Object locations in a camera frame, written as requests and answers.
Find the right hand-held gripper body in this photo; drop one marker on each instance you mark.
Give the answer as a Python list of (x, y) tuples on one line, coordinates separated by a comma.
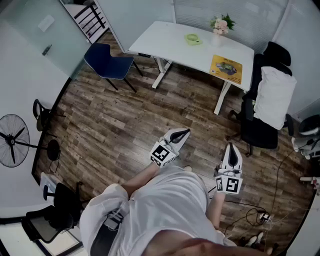
[(228, 183)]

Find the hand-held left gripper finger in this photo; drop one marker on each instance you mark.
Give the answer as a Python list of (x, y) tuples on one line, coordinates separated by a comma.
[(183, 142), (176, 131)]

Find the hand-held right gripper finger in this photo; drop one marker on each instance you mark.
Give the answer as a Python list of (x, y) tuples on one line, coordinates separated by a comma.
[(226, 156), (239, 160)]

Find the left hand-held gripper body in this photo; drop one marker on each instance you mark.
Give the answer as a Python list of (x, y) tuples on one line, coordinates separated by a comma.
[(162, 153)]

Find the person's left forearm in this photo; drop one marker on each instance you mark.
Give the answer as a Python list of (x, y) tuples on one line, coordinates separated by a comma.
[(140, 180)]

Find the person's right forearm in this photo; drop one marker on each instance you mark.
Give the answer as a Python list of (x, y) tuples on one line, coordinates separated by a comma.
[(215, 207)]

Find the black office chair with headrest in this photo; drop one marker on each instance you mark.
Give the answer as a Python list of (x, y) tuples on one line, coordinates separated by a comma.
[(260, 135)]

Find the person's white shirt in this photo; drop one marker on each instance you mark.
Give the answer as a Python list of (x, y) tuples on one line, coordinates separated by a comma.
[(165, 200)]

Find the white power strip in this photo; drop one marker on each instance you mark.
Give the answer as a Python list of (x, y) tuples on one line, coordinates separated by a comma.
[(265, 217)]

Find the white sneaker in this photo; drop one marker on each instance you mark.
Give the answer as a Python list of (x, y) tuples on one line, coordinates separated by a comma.
[(255, 239)]

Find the white cloth on chair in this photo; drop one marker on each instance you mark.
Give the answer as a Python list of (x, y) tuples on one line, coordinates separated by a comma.
[(273, 97)]

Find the white and black machine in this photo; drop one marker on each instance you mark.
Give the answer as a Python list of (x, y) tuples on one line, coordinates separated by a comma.
[(308, 140)]

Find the white waist-worn device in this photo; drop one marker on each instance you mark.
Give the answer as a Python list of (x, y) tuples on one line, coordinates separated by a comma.
[(113, 220)]

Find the white standing desk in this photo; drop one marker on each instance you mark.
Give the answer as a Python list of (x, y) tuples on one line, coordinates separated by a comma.
[(175, 42)]

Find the light green box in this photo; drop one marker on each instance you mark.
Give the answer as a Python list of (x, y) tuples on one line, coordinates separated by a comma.
[(197, 42)]

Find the blue chair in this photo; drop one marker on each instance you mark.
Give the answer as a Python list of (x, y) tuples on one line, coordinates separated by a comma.
[(107, 62)]

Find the white vase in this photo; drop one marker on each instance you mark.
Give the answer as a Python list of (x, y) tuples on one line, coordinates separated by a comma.
[(216, 40)]

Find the pink flower bouquet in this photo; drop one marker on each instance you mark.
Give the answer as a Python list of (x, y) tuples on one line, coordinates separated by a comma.
[(221, 25)]

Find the white floor box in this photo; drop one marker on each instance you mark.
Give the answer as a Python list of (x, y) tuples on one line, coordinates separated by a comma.
[(48, 183)]

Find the black mesh office chair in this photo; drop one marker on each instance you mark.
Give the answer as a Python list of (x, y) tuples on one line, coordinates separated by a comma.
[(50, 222)]

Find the black metal rack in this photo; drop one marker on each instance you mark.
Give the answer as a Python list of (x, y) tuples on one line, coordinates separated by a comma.
[(96, 17)]

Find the black standing fan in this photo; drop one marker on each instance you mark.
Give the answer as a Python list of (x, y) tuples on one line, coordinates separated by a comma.
[(11, 141)]

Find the white paper sign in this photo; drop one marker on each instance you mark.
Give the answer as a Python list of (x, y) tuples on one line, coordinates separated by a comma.
[(46, 23)]

